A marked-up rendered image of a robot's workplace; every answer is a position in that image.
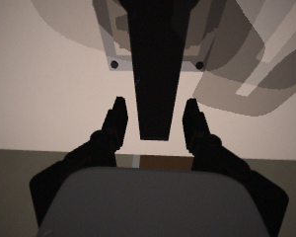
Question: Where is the grey square base plate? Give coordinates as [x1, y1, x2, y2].
[93, 0, 227, 72]

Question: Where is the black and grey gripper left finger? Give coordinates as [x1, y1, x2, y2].
[30, 97, 128, 229]

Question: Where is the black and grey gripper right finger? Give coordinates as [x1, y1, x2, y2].
[183, 98, 289, 237]

